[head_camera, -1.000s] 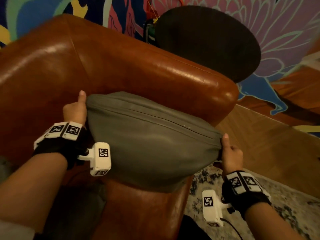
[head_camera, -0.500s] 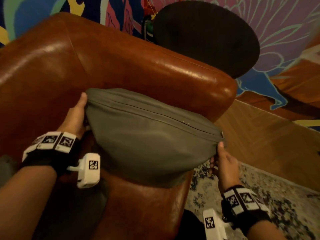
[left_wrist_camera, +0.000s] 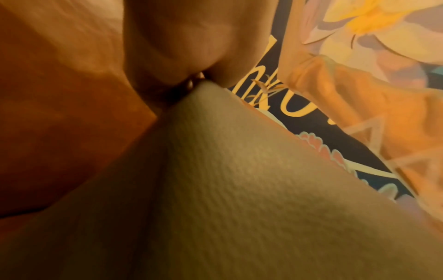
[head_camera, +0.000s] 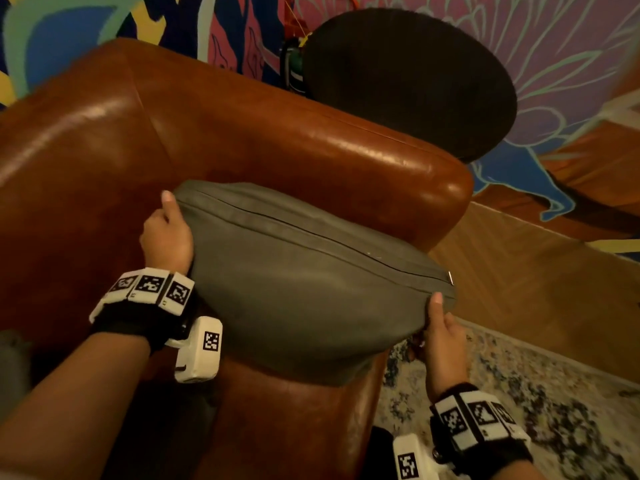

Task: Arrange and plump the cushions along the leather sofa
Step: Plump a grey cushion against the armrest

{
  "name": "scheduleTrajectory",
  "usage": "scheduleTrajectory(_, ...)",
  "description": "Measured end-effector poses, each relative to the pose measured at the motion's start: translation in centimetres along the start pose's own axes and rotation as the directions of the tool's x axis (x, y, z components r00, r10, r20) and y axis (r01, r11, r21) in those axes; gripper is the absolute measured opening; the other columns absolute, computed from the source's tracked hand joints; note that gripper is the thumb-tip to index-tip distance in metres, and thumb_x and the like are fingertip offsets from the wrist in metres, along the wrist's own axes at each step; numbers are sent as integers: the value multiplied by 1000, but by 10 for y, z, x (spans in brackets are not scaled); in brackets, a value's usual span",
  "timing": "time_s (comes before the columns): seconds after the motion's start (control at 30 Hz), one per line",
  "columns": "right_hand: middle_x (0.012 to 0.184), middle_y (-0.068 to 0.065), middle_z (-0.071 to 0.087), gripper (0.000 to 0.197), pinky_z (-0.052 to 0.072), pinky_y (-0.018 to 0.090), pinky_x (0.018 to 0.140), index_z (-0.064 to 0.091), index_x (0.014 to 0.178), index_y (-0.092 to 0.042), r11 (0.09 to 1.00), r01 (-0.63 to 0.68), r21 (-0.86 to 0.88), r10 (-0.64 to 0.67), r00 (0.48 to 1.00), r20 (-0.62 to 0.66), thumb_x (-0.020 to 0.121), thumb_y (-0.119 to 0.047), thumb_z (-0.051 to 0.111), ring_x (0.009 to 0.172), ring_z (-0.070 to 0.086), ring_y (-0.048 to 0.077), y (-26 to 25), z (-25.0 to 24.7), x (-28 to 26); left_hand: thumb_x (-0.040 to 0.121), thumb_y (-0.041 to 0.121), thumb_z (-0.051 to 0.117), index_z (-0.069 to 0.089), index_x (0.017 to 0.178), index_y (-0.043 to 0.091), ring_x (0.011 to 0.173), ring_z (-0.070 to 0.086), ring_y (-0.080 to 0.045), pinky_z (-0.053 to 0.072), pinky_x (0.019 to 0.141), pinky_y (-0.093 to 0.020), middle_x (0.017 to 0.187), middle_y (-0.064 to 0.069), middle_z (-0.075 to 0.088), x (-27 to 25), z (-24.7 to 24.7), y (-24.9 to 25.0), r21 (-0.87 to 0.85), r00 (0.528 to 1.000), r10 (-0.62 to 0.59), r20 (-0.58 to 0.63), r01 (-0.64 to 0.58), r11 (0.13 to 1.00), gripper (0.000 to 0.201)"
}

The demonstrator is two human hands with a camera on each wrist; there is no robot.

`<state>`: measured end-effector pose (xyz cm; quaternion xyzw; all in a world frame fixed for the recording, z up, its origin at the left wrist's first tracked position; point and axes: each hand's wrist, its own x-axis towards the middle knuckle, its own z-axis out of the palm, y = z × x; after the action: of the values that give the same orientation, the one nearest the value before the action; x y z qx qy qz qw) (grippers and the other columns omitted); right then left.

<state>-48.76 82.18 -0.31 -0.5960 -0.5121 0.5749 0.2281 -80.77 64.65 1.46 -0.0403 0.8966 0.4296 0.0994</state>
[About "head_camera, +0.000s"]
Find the round black side table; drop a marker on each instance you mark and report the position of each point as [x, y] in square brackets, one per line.
[410, 84]

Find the grey cushion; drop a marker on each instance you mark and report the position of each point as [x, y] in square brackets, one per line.
[12, 374]
[310, 294]

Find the person's left hand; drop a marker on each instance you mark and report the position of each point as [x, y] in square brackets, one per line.
[167, 244]

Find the person's right hand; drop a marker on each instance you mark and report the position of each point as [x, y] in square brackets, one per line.
[447, 354]

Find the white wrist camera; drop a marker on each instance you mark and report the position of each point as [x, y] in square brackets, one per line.
[407, 459]
[200, 359]

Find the person's left forearm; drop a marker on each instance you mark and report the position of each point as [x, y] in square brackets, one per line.
[65, 409]

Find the brown leather sofa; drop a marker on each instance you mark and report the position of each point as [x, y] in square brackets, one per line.
[250, 134]

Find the green canister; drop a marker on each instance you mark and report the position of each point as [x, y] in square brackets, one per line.
[295, 74]

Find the patterned grey rug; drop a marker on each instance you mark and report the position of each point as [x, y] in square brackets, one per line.
[550, 409]

